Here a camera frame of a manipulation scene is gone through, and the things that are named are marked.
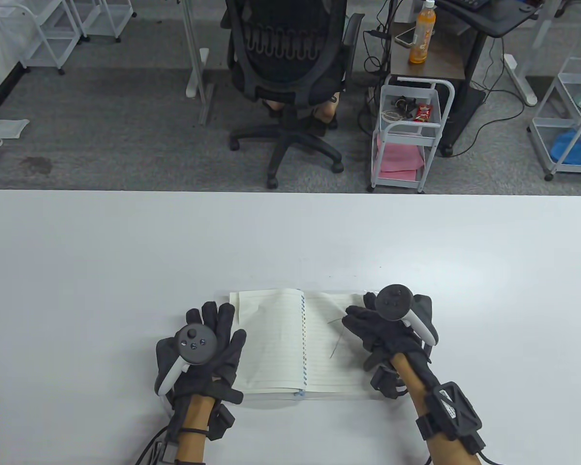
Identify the person's right hand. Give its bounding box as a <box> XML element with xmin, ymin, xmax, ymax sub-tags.
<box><xmin>341</xmin><ymin>291</ymin><xmax>439</xmax><ymax>388</ymax></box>

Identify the person's left hand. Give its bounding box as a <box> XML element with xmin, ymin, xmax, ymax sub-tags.
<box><xmin>154</xmin><ymin>301</ymin><xmax>247</xmax><ymax>405</ymax></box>

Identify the spiral lined notebook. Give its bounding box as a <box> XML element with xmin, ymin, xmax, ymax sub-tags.
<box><xmin>215</xmin><ymin>288</ymin><xmax>383</xmax><ymax>402</ymax></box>

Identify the person's right forearm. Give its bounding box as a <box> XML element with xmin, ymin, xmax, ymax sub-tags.
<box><xmin>391</xmin><ymin>353</ymin><xmax>482</xmax><ymax>465</ymax></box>

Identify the person's left forearm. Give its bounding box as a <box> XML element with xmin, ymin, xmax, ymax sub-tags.
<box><xmin>174</xmin><ymin>395</ymin><xmax>216</xmax><ymax>465</ymax></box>

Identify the black white left hand controller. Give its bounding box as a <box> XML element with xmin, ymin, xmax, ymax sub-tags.
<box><xmin>154</xmin><ymin>324</ymin><xmax>219</xmax><ymax>397</ymax></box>

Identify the black white hand controller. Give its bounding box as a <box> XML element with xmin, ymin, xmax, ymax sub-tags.
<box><xmin>154</xmin><ymin>324</ymin><xmax>219</xmax><ymax>397</ymax></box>
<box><xmin>374</xmin><ymin>284</ymin><xmax>440</xmax><ymax>347</ymax></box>

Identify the black white right hand controller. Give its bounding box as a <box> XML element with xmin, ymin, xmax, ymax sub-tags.
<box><xmin>374</xmin><ymin>284</ymin><xmax>440</xmax><ymax>347</ymax></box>

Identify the pink cloth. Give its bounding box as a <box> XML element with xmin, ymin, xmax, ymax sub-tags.
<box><xmin>377</xmin><ymin>135</ymin><xmax>426</xmax><ymax>174</ymax></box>

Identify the small white utility cart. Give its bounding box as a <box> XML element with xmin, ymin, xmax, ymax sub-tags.
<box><xmin>370</xmin><ymin>77</ymin><xmax>456</xmax><ymax>194</ymax></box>

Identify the blue plastic bag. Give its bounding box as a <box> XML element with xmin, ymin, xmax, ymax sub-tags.
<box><xmin>550</xmin><ymin>128</ymin><xmax>581</xmax><ymax>165</ymax></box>

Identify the black mesh office chair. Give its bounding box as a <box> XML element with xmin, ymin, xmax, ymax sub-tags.
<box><xmin>222</xmin><ymin>0</ymin><xmax>366</xmax><ymax>189</ymax></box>

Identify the brown top side table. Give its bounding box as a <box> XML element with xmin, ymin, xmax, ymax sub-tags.
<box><xmin>389</xmin><ymin>19</ymin><xmax>489</xmax><ymax>158</ymax></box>

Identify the white desk leg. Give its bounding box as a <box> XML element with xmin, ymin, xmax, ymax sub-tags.
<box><xmin>503</xmin><ymin>0</ymin><xmax>565</xmax><ymax>107</ymax></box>
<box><xmin>182</xmin><ymin>0</ymin><xmax>216</xmax><ymax>125</ymax></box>

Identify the orange drink bottle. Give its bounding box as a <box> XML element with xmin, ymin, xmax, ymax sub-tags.
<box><xmin>409</xmin><ymin>0</ymin><xmax>436</xmax><ymax>64</ymax></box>

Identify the white mesh utility cart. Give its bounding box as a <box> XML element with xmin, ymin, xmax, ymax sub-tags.
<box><xmin>528</xmin><ymin>10</ymin><xmax>581</xmax><ymax>182</ymax></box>

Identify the black desk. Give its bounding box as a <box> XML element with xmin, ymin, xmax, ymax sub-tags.
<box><xmin>436</xmin><ymin>0</ymin><xmax>545</xmax><ymax>38</ymax></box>

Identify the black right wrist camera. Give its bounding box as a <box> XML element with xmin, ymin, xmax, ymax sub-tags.
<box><xmin>369</xmin><ymin>364</ymin><xmax>408</xmax><ymax>400</ymax></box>

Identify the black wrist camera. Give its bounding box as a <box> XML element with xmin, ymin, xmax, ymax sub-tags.
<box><xmin>207</xmin><ymin>404</ymin><xmax>236</xmax><ymax>441</ymax></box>
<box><xmin>369</xmin><ymin>364</ymin><xmax>408</xmax><ymax>400</ymax></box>

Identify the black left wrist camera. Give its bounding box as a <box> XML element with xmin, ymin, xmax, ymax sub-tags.
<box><xmin>207</xmin><ymin>404</ymin><xmax>236</xmax><ymax>441</ymax></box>

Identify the grey left forearm strap module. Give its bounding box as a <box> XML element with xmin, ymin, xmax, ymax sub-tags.
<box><xmin>153</xmin><ymin>436</ymin><xmax>180</xmax><ymax>465</ymax></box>

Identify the black left glove cable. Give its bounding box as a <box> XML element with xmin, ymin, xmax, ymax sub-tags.
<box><xmin>136</xmin><ymin>426</ymin><xmax>170</xmax><ymax>465</ymax></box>

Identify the black right forearm strap module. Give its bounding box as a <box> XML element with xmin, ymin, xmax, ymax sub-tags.
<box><xmin>415</xmin><ymin>382</ymin><xmax>486</xmax><ymax>454</ymax></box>

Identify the black tangled cable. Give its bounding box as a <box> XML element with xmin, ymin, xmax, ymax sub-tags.
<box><xmin>391</xmin><ymin>96</ymin><xmax>417</xmax><ymax>117</ymax></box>

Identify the black floor cable bundle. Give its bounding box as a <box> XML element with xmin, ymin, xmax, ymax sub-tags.
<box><xmin>357</xmin><ymin>0</ymin><xmax>398</xmax><ymax>139</ymax></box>

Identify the white wire shelf cart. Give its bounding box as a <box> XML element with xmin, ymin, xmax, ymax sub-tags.
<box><xmin>0</xmin><ymin>0</ymin><xmax>83</xmax><ymax>76</ymax></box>
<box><xmin>70</xmin><ymin>0</ymin><xmax>137</xmax><ymax>43</ymax></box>

